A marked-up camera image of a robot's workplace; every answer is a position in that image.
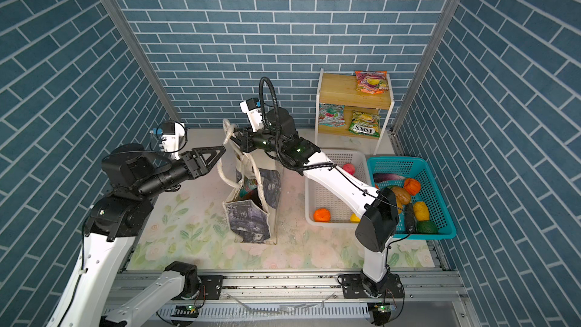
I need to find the wooden two-tier shelf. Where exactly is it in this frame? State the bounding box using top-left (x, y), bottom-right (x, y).
top-left (314, 69), bottom-right (395, 155)

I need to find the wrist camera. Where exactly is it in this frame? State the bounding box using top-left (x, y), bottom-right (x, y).
top-left (240, 98), bottom-right (264, 132)
top-left (150, 121), bottom-right (188, 160)

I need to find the yellow lemon front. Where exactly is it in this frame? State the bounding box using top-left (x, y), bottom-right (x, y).
top-left (350, 213), bottom-right (360, 223)

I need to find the white plastic basket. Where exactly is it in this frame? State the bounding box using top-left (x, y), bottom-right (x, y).
top-left (305, 149), bottom-right (379, 230)

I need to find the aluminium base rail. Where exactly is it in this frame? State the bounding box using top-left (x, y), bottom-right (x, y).
top-left (103, 270), bottom-right (482, 327)

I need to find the teal snack bag top shelf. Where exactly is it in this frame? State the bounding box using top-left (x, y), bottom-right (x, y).
top-left (239, 178), bottom-right (258, 199)

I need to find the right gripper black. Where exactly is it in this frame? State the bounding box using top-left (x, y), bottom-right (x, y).
top-left (228, 123), bottom-right (288, 154)

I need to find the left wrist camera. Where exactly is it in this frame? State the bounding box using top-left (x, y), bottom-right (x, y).
top-left (150, 121), bottom-right (188, 160)

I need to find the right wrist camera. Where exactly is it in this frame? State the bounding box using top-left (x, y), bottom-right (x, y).
top-left (240, 98), bottom-right (264, 132)

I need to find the floral table mat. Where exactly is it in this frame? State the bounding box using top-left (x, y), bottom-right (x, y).
top-left (126, 128), bottom-right (434, 271)

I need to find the brown potato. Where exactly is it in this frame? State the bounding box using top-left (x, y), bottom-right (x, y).
top-left (391, 186), bottom-right (412, 206)

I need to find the pink yellow snack bag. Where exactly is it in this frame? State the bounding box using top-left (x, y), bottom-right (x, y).
top-left (355, 71), bottom-right (390, 95)

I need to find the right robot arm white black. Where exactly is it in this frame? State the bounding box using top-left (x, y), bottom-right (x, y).
top-left (226, 125), bottom-right (405, 298)

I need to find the teal red snack bag lower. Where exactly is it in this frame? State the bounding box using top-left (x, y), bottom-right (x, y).
top-left (318, 103), bottom-right (345, 127)

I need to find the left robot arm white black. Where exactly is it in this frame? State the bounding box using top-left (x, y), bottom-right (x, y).
top-left (48, 143), bottom-right (225, 326)

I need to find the orange tangerine front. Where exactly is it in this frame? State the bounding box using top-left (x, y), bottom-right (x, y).
top-left (313, 208), bottom-right (331, 223)

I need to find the teal plastic basket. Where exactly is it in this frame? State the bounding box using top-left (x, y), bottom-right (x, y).
top-left (367, 156), bottom-right (457, 241)

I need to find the beige canvas grocery bag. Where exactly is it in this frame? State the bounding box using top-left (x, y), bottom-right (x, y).
top-left (216, 119), bottom-right (284, 245)

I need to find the green avocado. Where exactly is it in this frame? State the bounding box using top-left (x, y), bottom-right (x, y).
top-left (416, 220), bottom-right (439, 235)

